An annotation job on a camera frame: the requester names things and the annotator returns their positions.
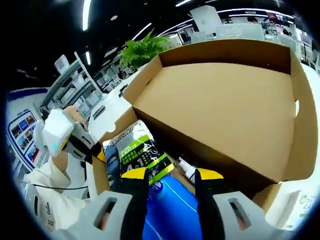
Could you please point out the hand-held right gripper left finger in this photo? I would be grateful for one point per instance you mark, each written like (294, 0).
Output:
(112, 212)

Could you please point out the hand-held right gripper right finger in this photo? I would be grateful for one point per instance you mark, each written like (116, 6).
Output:
(225, 215)

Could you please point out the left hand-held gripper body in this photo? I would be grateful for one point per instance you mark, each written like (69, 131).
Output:
(56, 130)

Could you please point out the blue soft tissue pack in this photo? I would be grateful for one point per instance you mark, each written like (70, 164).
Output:
(172, 210)

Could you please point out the brown cardboard shoe box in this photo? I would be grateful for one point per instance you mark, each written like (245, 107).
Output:
(212, 100)

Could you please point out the white box green label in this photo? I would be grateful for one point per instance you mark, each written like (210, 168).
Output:
(287, 212)

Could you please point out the person's left hand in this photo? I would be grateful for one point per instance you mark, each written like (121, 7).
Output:
(72, 111)

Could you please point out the grey flat desk object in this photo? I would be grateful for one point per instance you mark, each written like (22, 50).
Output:
(98, 112)

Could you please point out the grey metal shelf rack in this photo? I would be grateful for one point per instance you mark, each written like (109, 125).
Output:
(72, 87)

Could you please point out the person in white shirt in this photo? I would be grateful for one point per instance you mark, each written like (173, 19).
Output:
(62, 205)

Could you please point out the green black sachet packet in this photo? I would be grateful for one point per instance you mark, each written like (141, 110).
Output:
(140, 150)

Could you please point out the small clear spray bottle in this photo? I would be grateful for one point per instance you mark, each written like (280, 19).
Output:
(186, 168)

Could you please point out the small black desk object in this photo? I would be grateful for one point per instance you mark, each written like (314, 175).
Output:
(123, 90)

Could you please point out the white ribbed appliance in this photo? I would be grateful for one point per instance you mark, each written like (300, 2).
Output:
(61, 63)

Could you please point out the white chest device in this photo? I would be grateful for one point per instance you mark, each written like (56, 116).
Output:
(32, 200)

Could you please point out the short ceiling light strip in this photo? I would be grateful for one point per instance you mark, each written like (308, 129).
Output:
(87, 58)

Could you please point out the green potted plant white pot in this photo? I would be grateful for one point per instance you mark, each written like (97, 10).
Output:
(142, 50)

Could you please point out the curved ceiling light strip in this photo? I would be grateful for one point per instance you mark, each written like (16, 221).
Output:
(86, 15)
(250, 11)

